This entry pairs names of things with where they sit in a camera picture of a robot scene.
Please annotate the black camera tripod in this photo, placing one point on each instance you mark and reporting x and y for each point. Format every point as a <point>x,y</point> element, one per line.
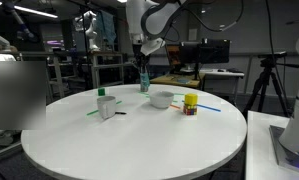
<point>265,80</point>

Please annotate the green cube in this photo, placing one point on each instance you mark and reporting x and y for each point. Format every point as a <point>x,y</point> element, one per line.
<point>101,92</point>

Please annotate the square ceiling light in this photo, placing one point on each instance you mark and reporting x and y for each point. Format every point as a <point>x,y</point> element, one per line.
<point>122,1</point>

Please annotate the small blue bottle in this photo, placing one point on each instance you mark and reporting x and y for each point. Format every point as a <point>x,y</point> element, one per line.
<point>144,81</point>

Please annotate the yellow container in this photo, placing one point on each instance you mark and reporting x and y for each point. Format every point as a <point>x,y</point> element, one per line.
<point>191,99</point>

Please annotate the orange straw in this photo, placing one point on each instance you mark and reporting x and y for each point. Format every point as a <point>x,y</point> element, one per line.
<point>175,106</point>

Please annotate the ceiling light strip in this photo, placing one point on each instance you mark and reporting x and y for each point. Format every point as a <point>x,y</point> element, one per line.
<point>32,11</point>

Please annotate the black desk item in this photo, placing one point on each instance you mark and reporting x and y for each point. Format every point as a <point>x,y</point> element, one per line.
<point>234,70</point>

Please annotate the black camera on tripod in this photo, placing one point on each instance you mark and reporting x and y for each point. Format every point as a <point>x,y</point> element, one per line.
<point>272,55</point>

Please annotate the Rubik's cube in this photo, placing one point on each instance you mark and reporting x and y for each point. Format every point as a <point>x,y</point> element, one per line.
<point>190,110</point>

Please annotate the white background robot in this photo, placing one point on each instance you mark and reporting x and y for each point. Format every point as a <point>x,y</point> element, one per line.
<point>91,31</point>

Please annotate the tall steel bottle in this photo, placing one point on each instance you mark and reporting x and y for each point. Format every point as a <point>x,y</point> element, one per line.
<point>144,89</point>

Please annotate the wooden desk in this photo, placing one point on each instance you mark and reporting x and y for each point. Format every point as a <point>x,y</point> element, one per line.
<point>169,81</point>

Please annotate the metal frame table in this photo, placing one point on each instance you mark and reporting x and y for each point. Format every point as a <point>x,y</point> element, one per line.
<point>95,70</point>

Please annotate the white bowl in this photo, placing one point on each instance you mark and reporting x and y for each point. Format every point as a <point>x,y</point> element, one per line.
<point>161,100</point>

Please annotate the black computer monitor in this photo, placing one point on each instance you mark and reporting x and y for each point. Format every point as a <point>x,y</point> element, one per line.
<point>209,51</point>

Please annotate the black marker pen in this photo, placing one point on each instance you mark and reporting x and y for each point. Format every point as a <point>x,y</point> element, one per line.
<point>121,113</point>

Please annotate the white round floor base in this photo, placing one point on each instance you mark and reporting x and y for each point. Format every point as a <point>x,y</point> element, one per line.
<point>4,138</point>

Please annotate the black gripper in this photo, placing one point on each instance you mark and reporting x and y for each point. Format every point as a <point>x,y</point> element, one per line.
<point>141,60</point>

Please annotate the monitor with orange screen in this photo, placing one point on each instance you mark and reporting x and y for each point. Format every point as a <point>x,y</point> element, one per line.
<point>172,55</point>

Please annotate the white office desk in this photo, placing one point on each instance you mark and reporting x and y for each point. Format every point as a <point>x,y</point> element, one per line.
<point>222,74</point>

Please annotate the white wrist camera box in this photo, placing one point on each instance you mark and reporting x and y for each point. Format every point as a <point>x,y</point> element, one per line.
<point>152,46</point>

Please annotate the blue hanging cloth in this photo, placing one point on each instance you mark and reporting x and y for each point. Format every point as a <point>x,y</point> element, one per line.
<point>107,26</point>

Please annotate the white side table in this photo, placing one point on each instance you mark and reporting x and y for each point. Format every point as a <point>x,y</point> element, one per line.
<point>259,150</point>

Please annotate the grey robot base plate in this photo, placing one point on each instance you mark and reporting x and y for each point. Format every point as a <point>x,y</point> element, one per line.
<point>282,150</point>

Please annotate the grey-blue background robot arm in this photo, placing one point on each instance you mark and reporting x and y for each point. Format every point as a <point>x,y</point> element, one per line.
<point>22,26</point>

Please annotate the white mug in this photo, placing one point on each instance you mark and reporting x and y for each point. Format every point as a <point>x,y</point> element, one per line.
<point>106,107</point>

